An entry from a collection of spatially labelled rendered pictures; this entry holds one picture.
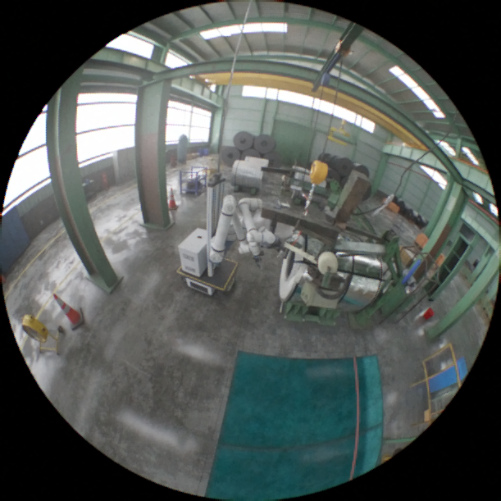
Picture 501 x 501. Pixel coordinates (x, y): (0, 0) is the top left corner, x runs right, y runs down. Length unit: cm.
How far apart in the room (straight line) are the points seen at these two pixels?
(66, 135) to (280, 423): 439
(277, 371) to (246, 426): 90
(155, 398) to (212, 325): 140
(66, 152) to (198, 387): 339
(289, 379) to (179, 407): 147
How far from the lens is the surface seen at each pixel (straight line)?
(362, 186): 90
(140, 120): 449
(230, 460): 248
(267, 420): 237
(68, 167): 266
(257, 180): 674
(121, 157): 1105
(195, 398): 230
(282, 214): 91
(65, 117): 273
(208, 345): 238
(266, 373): 236
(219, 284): 249
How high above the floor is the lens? 228
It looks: 38 degrees down
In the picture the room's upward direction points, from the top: 11 degrees clockwise
